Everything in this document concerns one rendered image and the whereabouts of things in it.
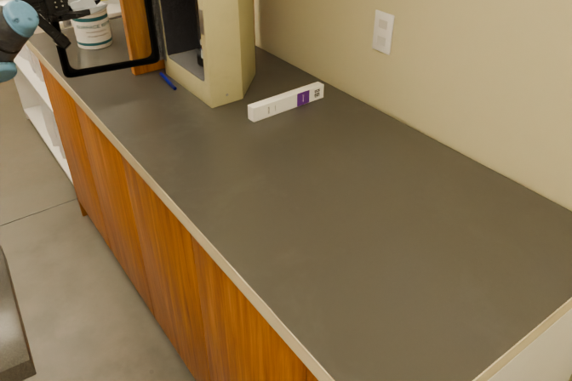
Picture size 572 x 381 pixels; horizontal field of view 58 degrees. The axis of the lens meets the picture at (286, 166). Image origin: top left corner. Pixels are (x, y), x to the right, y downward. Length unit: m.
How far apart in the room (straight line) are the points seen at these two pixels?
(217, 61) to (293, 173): 0.45
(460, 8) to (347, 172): 0.48
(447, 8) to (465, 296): 0.71
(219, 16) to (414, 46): 0.54
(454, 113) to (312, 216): 0.51
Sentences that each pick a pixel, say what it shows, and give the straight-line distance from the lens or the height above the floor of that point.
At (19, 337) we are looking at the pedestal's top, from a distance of 1.01.
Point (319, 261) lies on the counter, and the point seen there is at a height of 0.94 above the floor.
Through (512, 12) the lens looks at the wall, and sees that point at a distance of 1.29.
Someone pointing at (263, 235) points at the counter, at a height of 0.94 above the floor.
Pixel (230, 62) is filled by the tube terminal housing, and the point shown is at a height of 1.07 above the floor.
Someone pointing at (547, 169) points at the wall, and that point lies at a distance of 1.34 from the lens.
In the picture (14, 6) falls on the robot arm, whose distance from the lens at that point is 1.32.
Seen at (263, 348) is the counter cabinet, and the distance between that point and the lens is 1.15.
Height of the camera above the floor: 1.65
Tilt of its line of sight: 34 degrees down
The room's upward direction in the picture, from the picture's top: straight up
